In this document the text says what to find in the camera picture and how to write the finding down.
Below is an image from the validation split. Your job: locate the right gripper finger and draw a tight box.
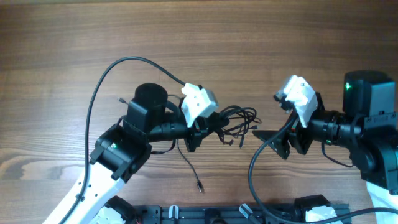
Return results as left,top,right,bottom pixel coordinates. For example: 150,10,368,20
273,94,292,113
252,130,290,159

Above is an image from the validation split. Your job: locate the black cable bundle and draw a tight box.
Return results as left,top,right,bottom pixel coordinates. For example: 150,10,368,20
116,96,262,194

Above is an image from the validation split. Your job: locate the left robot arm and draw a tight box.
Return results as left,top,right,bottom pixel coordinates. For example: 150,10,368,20
45,83,229,223

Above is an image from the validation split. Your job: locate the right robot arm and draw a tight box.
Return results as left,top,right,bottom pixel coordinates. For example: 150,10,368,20
253,70,397,223

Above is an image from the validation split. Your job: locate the right camera black cable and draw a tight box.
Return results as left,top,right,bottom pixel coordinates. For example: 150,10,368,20
247,113,398,224

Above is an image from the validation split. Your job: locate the camera black cable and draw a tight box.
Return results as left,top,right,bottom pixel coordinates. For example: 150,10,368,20
57,56,187,224
247,113,398,224

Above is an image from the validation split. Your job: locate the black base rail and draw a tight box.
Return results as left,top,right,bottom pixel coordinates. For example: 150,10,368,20
133,203,352,224

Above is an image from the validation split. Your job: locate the left camera black cable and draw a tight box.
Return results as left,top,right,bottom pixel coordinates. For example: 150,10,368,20
57,56,187,224

